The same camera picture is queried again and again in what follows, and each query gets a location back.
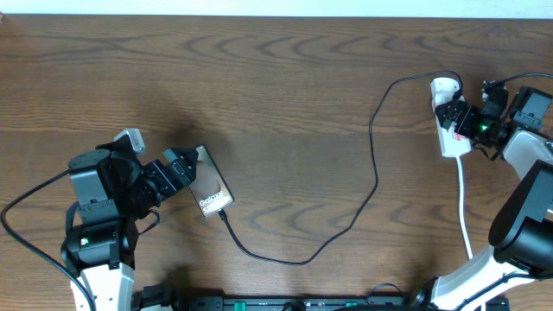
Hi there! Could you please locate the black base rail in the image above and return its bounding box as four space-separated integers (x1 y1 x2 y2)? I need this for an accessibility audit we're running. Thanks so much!
129 282 511 311

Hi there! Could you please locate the bronze Galaxy smartphone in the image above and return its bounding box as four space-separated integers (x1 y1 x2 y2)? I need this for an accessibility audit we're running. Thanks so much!
189 144 235 218

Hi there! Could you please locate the white charger plug adapter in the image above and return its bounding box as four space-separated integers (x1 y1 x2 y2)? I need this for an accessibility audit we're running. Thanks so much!
430 77 460 105

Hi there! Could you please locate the white power strip cord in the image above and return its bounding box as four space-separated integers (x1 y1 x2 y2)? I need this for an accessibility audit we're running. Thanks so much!
454 155 474 261

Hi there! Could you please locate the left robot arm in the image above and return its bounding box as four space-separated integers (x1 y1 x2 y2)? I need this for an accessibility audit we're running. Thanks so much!
61 143 199 310

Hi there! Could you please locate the black charging cable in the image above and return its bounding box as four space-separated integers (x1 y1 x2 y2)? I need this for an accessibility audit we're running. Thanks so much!
217 70 464 266

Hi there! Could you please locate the white power strip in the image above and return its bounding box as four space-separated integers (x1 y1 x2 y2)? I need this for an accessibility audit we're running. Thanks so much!
432 92 471 158

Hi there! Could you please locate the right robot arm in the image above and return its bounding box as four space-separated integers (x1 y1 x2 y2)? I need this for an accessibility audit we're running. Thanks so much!
409 78 552 310

